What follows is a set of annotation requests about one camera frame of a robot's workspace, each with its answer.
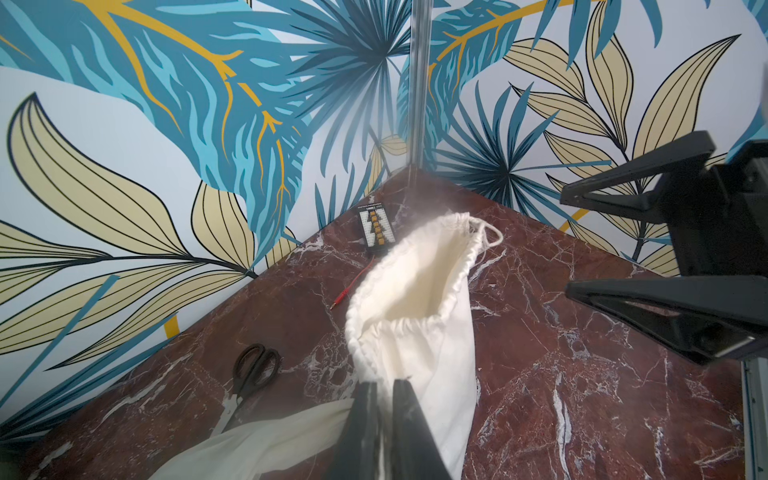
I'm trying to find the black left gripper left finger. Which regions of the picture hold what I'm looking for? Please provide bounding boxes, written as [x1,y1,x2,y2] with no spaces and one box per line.
[326,382,379,480]

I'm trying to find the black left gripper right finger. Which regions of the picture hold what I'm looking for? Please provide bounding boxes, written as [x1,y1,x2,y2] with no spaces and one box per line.
[391,379,450,479]

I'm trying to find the white drawstring soil bag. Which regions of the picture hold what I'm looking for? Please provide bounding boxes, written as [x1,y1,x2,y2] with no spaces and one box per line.
[152,399,353,479]

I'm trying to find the large white cloth bag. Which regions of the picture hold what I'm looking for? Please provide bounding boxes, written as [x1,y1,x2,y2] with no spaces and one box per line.
[345,213,504,479]

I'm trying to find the aluminium right corner post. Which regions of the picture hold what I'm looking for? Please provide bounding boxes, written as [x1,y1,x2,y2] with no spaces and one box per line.
[408,0,433,169]

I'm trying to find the black parallel charging board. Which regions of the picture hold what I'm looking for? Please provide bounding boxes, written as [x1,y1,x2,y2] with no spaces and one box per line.
[357,203,396,252]

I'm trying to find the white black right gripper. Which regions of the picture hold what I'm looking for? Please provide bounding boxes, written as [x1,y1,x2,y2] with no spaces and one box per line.
[560,131,767,365]

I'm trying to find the black handled scissors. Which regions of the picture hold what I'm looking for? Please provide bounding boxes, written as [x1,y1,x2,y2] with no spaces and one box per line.
[211,343,281,437]

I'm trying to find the red banana plug cable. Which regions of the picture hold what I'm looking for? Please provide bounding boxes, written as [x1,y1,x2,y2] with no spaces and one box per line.
[329,256,380,311]

